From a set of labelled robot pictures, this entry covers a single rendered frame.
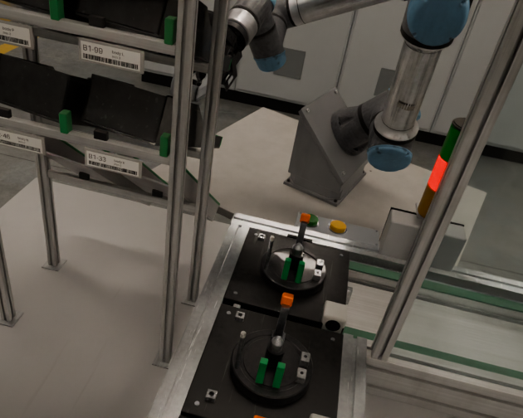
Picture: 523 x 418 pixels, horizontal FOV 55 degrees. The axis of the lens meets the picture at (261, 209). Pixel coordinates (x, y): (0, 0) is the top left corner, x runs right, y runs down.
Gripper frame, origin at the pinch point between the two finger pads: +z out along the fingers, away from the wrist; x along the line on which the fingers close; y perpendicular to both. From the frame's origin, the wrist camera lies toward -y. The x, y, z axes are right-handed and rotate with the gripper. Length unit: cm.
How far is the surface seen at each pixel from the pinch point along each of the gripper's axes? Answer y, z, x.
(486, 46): 178, -267, -56
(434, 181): -7, 9, -49
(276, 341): 11, 35, -35
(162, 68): 209, -190, 175
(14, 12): -30.2, 21.4, 6.6
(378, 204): 64, -32, -37
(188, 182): 6.0, 15.9, -8.3
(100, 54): -26.4, 20.8, -4.7
